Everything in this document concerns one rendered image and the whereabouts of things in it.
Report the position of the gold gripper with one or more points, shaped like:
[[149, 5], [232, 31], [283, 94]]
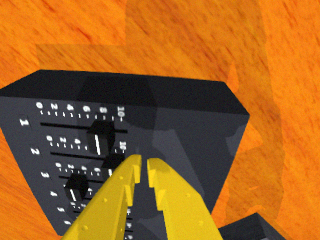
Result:
[[185, 213]]

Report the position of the black lighting desk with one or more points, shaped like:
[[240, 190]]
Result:
[[193, 125]]

